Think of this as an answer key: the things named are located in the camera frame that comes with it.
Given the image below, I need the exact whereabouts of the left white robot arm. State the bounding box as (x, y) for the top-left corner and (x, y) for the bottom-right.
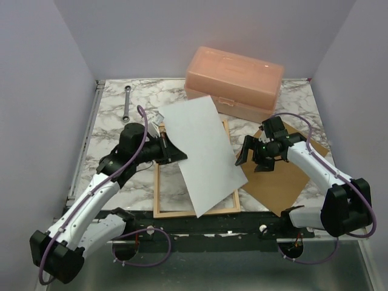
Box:
(29, 122), (187, 285)

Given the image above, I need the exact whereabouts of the translucent orange plastic box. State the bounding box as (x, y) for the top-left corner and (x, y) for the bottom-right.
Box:
(184, 47), (284, 123)

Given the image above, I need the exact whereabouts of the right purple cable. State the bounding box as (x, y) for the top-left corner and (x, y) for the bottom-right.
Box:
(272, 112), (378, 264)

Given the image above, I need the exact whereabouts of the silver ratchet wrench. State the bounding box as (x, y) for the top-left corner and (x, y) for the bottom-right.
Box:
(122, 85), (132, 122)

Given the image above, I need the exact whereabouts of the purple cable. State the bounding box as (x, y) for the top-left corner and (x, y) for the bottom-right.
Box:
(272, 112), (378, 264)
(38, 105), (172, 286)

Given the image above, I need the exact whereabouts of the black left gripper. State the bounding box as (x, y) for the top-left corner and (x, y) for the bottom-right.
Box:
(134, 132), (188, 166)

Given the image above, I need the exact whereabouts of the photo print with window scene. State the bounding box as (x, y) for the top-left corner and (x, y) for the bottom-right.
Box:
(159, 96), (248, 217)

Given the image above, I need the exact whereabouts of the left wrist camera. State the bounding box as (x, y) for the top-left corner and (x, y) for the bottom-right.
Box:
(148, 112), (164, 138)

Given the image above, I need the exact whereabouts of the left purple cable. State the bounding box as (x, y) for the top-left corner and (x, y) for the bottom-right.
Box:
(38, 105), (172, 286)

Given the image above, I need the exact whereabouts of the light wooden picture frame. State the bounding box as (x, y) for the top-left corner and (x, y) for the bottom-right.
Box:
(159, 116), (247, 218)

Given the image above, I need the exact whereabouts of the brown frame backing board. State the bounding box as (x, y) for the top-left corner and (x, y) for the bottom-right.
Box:
(241, 121), (329, 218)

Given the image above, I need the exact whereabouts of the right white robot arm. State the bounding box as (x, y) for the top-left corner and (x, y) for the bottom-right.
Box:
(235, 113), (376, 238)

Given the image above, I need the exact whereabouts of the aluminium side rail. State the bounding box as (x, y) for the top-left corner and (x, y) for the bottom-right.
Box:
(65, 80), (106, 207)

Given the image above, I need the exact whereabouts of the black table edge rail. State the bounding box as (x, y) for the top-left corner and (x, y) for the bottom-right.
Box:
(84, 209), (316, 254)

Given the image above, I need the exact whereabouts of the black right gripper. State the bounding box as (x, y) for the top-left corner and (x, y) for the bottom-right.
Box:
(236, 135), (280, 172)

